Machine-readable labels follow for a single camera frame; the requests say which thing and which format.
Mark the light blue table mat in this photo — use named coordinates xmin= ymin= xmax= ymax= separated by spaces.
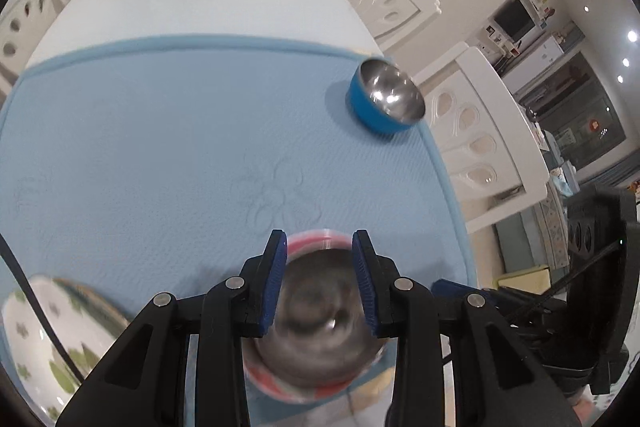
xmin=0 ymin=36 xmax=478 ymax=427

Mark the microwave oven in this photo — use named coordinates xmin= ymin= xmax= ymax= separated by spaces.
xmin=492 ymin=0 xmax=538 ymax=42

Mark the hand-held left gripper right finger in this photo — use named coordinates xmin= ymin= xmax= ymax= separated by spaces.
xmin=351 ymin=229 xmax=586 ymax=427

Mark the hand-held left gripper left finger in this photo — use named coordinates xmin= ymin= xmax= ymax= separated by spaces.
xmin=55 ymin=229 xmax=289 ymax=427

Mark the black cable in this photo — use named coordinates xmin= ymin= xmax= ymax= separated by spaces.
xmin=440 ymin=239 xmax=623 ymax=365
xmin=0 ymin=232 xmax=88 ymax=388

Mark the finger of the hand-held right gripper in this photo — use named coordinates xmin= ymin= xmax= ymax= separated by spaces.
xmin=431 ymin=278 xmax=568 ymax=338

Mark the large hexagonal tree print plate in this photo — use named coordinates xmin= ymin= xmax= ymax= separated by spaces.
xmin=0 ymin=276 xmax=132 ymax=425

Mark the blue steel bowl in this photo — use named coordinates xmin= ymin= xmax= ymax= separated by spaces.
xmin=344 ymin=58 xmax=427 ymax=135

